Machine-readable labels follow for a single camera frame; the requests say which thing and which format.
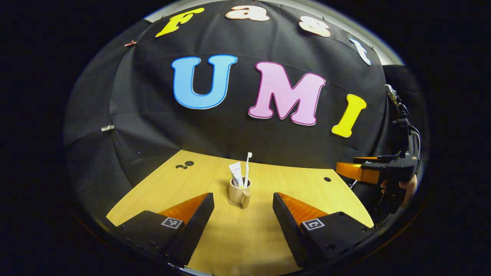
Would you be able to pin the copper metal clip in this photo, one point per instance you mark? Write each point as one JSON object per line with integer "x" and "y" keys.
{"x": 130, "y": 43}

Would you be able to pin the silver metal clip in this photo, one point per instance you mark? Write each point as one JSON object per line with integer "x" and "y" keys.
{"x": 107, "y": 128}

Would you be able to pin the white toothpaste tube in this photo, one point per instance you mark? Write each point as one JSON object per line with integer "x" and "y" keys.
{"x": 236, "y": 172}

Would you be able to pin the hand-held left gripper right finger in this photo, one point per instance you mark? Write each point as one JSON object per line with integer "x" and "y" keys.
{"x": 287, "y": 228}

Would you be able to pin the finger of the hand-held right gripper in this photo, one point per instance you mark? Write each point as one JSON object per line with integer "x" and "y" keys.
{"x": 358, "y": 172}
{"x": 370, "y": 158}

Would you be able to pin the pale green toothbrush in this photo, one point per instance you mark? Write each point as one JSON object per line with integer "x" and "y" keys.
{"x": 247, "y": 168}

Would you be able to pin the beige cup with brown inside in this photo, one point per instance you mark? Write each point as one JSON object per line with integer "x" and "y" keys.
{"x": 237, "y": 195}

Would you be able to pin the wooden desktop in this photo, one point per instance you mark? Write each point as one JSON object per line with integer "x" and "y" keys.
{"x": 245, "y": 237}

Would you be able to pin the black backdrop cloth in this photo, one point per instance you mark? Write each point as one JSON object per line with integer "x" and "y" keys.
{"x": 238, "y": 134}

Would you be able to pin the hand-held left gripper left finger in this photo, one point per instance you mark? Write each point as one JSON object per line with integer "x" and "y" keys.
{"x": 197, "y": 226}

